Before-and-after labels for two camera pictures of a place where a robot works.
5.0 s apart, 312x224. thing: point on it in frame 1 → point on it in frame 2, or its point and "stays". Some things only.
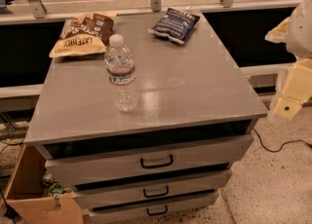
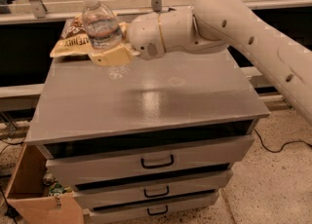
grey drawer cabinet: (144, 113) stays
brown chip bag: (85, 34) stays
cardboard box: (27, 196) stays
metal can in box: (47, 179) stays
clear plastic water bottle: (121, 74) → (102, 30)
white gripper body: (300, 31) → (143, 35)
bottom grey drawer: (151, 207) stays
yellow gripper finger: (297, 91) → (118, 55)
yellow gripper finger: (279, 33) → (124, 26)
